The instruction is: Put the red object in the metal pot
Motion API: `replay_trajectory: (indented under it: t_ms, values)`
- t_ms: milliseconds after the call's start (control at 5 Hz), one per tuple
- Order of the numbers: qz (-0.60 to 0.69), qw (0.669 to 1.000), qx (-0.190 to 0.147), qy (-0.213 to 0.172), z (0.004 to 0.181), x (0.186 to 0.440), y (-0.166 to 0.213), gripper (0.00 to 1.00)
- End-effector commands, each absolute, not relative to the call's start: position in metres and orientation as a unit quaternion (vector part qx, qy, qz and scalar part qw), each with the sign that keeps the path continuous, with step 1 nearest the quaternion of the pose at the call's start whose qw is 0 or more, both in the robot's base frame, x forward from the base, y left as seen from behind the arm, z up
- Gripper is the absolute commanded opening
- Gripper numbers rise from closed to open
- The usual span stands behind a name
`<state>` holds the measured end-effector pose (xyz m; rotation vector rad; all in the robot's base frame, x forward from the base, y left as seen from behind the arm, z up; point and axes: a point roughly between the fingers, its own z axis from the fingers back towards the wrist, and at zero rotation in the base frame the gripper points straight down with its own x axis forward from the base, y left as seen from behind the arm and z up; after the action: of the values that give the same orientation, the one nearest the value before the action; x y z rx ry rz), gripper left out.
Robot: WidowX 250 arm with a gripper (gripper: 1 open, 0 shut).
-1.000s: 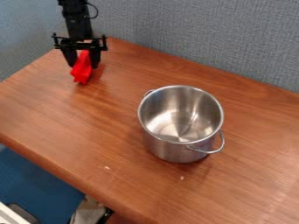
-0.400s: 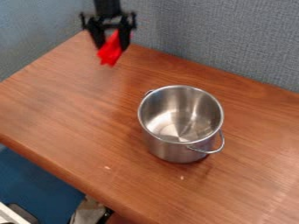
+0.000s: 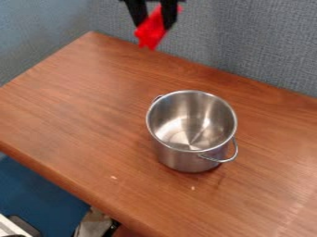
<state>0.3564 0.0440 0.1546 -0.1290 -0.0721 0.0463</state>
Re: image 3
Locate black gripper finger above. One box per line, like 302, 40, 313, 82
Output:
124, 0, 147, 26
159, 0, 178, 30

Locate red plastic block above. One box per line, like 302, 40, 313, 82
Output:
134, 4, 168, 50

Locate stainless steel pot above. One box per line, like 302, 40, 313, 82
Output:
144, 90, 239, 173

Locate white and black floor object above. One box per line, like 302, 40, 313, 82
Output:
0, 214, 41, 237

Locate grey table leg bracket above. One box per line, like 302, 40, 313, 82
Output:
72, 207, 120, 237

